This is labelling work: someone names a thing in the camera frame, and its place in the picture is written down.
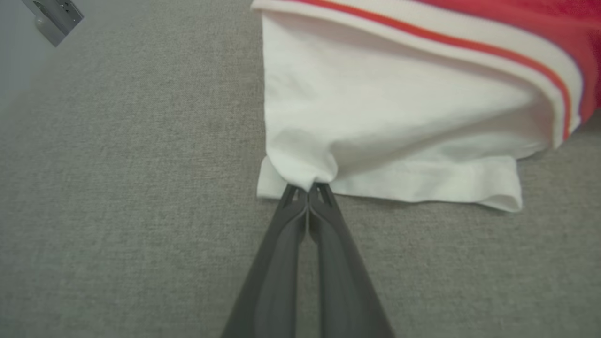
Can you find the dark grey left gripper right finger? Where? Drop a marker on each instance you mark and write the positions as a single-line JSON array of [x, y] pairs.
[[347, 291]]

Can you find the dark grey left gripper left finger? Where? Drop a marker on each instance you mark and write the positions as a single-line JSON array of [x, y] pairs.
[[272, 281]]

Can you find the red and white jersey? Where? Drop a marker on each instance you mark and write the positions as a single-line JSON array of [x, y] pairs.
[[399, 108]]

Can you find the grey fabric sofa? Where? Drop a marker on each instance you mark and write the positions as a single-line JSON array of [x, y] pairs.
[[117, 211]]

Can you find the grey metal stand frame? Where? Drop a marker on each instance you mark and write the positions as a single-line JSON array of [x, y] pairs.
[[54, 19]]

